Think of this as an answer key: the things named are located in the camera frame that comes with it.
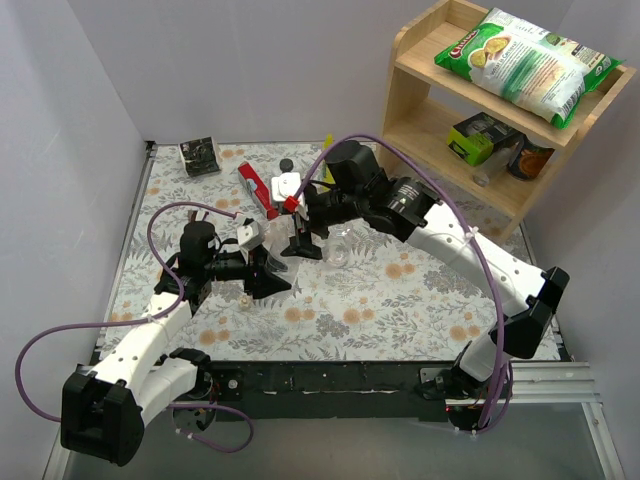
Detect clear plastic bottle large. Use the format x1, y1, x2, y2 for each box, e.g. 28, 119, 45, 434
263, 222, 301, 284

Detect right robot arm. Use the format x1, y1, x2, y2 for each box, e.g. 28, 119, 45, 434
270, 139, 569, 399

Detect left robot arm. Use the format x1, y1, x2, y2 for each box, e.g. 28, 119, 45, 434
60, 220, 291, 466

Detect yellow-green tube bottle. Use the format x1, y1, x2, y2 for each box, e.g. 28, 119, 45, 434
319, 133, 337, 184

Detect clear plastic bottle middle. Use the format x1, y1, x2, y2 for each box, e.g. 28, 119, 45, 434
326, 226, 353, 268

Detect white bottle black cap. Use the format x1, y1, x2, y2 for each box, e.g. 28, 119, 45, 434
272, 158, 304, 201

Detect clear small bottle on shelf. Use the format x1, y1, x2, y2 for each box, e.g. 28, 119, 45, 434
472, 142, 519, 187

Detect red toothpaste box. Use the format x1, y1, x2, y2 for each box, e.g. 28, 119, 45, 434
237, 162, 279, 221

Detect black patterned box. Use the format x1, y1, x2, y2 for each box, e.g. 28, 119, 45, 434
178, 137, 221, 178

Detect green black box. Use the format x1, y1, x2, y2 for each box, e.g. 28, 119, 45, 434
446, 112, 520, 167

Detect tin can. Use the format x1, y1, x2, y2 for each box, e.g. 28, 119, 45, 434
507, 136, 555, 181

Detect green chips bag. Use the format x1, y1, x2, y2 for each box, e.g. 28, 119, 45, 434
434, 8, 621, 129

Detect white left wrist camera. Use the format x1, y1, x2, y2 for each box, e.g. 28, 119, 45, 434
236, 218, 266, 251

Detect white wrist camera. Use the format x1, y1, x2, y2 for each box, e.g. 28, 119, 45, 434
270, 172, 302, 213
236, 218, 266, 251

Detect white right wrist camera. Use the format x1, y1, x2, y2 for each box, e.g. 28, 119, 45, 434
270, 172, 302, 213

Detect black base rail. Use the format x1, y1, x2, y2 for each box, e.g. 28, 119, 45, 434
205, 361, 453, 422

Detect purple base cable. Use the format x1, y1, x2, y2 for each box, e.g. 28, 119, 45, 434
164, 399, 255, 455

